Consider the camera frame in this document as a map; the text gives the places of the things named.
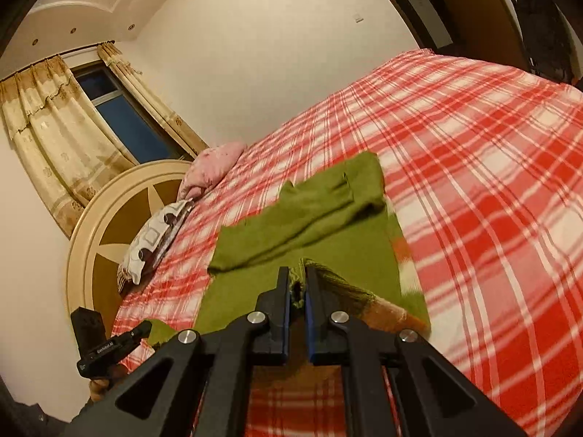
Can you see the window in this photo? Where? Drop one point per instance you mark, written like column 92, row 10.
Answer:
column 123, row 114

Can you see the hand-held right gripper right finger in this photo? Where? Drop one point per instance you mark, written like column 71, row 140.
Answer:
column 310, row 318

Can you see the pink pillow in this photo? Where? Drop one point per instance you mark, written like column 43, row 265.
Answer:
column 214, row 164

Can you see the person's left hand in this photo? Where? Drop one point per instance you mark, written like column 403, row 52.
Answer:
column 107, row 384

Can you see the person's left forearm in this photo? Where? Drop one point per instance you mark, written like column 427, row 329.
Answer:
column 50, row 421

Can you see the white patterned pillow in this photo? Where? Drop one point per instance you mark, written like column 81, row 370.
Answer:
column 155, row 236

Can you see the cream and brown headboard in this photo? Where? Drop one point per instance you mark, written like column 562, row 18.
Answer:
column 114, row 209

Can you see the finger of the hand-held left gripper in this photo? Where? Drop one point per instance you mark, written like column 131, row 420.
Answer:
column 139, row 332

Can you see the narrow beige curtain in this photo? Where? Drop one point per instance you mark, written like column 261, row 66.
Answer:
column 150, row 100

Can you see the dark door frame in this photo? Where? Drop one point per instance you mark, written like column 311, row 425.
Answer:
column 401, row 4

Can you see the red plaid bed sheet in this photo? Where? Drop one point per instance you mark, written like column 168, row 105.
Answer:
column 478, row 168

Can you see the brown wooden door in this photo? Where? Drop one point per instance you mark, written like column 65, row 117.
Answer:
column 469, row 13

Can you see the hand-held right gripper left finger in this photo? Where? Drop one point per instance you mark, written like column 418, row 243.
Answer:
column 287, row 314

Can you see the wide beige curtain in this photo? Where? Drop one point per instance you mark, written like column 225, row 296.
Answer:
column 54, row 136

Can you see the green knit sweater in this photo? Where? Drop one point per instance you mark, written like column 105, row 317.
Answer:
column 319, row 246

